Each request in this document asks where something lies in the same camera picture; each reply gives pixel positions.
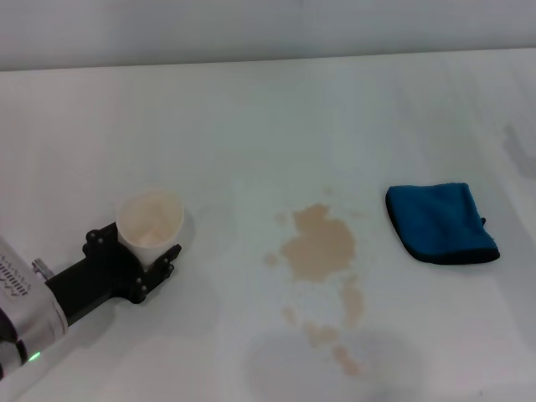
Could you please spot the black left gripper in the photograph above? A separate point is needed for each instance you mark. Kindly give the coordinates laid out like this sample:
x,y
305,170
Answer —
x,y
100,280

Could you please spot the white paper cup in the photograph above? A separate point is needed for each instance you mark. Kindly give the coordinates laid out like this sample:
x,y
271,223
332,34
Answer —
x,y
151,222

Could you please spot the blue microfibre rag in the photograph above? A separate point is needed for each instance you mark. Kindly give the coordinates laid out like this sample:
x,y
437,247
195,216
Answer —
x,y
439,222

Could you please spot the brown water stain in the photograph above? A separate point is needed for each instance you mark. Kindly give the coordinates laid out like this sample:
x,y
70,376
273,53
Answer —
x,y
320,247

